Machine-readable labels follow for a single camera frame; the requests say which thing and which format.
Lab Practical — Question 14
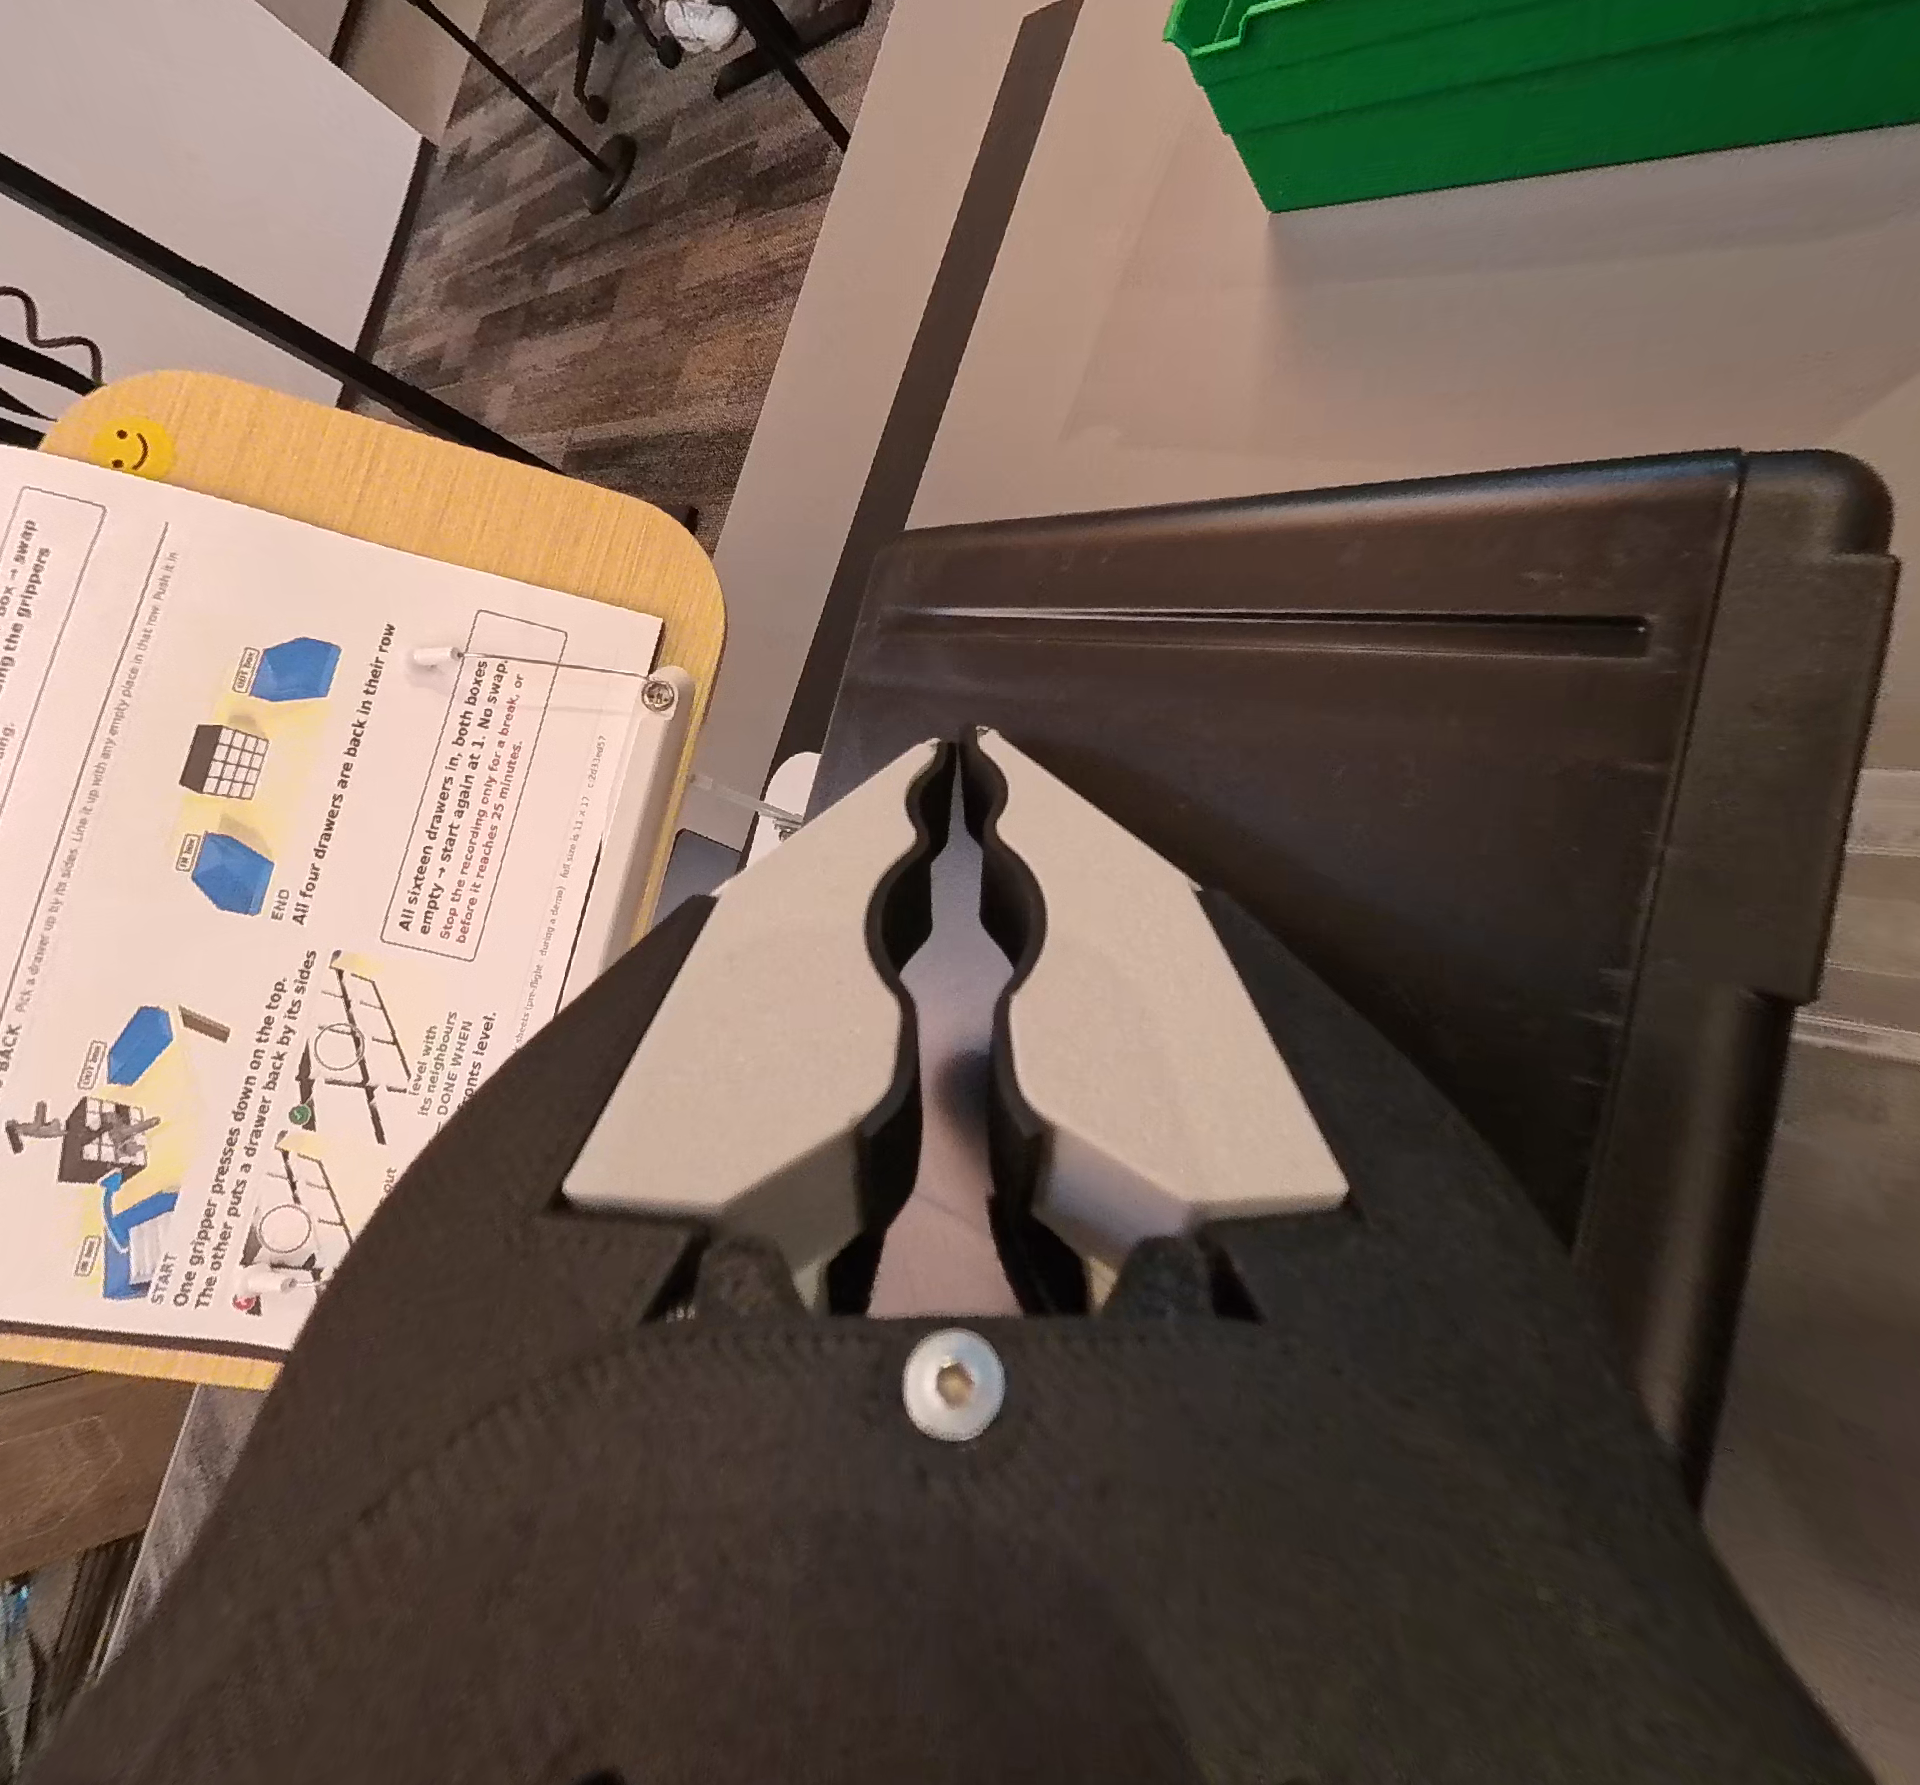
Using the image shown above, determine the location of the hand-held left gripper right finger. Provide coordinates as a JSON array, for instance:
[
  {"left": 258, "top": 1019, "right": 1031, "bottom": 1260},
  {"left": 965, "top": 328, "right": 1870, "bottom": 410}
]
[{"left": 961, "top": 727, "right": 1353, "bottom": 1313}]

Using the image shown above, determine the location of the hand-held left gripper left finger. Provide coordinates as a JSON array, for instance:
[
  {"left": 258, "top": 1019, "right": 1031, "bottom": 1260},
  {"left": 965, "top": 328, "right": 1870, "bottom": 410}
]
[{"left": 556, "top": 734, "right": 963, "bottom": 1313}]

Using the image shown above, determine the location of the black drawer cabinet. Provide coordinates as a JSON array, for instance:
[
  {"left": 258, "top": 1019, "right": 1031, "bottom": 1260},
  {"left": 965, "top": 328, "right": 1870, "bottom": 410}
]
[{"left": 810, "top": 447, "right": 1899, "bottom": 1510}]

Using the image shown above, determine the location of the green plastic bin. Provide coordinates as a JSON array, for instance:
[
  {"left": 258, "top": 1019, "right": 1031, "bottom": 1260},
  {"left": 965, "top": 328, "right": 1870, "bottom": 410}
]
[{"left": 1165, "top": 0, "right": 1920, "bottom": 215}]

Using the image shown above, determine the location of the white stand ledge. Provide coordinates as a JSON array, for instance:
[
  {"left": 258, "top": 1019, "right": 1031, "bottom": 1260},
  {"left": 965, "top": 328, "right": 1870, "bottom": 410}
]
[{"left": 561, "top": 664, "right": 702, "bottom": 1008}]

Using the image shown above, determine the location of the white stand base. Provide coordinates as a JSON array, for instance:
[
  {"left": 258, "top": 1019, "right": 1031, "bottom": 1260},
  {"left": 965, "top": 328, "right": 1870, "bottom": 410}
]
[{"left": 693, "top": 750, "right": 826, "bottom": 886}]

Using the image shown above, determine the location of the printed instruction sheet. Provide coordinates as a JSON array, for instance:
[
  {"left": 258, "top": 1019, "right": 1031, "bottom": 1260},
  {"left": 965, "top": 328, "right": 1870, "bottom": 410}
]
[{"left": 0, "top": 447, "right": 669, "bottom": 1359}]

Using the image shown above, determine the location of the thin black pole stand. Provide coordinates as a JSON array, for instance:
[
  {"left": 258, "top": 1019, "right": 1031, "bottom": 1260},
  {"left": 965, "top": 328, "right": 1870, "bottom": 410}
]
[{"left": 261, "top": 0, "right": 644, "bottom": 215}]

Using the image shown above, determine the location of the black table leg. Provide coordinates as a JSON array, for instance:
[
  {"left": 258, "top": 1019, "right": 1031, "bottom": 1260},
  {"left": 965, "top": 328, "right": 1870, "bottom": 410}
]
[{"left": 615, "top": 0, "right": 875, "bottom": 151}]

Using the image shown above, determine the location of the white partition panel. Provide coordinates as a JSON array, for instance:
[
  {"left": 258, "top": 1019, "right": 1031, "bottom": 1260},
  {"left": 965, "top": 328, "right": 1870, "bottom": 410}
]
[{"left": 0, "top": 0, "right": 439, "bottom": 430}]

